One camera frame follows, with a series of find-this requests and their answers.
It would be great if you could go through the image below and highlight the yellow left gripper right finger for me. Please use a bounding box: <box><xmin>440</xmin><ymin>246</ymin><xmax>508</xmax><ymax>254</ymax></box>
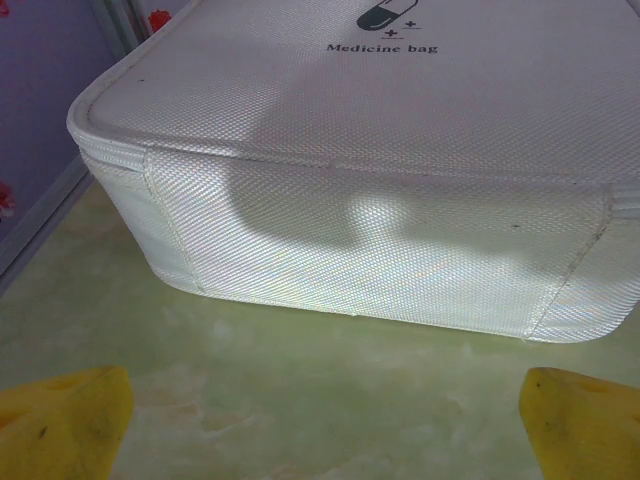
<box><xmin>518</xmin><ymin>367</ymin><xmax>640</xmax><ymax>480</ymax></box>

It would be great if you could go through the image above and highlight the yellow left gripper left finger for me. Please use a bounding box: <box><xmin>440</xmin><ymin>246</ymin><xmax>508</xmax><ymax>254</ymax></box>
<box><xmin>0</xmin><ymin>365</ymin><xmax>135</xmax><ymax>480</ymax></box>

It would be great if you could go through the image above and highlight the white medicine bag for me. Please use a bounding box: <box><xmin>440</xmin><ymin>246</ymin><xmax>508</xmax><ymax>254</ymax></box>
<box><xmin>66</xmin><ymin>0</ymin><xmax>640</xmax><ymax>345</ymax></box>

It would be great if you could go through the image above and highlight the aluminium side rail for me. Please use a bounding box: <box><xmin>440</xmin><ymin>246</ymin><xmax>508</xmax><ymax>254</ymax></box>
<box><xmin>0</xmin><ymin>153</ymin><xmax>95</xmax><ymax>297</ymax></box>

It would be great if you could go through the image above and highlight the aluminium corner post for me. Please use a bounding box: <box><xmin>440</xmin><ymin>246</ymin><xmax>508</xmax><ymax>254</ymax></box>
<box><xmin>92</xmin><ymin>0</ymin><xmax>147</xmax><ymax>57</ymax></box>

